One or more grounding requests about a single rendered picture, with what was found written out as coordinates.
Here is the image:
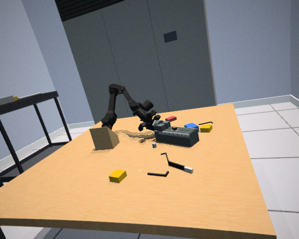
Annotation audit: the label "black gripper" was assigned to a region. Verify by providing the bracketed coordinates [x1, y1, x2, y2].
[138, 113, 161, 131]

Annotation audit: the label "red flat block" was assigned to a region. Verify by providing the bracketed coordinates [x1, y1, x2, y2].
[165, 116, 177, 122]

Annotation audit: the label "blue rectangular block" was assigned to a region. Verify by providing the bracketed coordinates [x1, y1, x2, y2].
[184, 123, 199, 132]

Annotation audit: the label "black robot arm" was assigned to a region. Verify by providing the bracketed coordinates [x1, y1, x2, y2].
[101, 84, 156, 130]

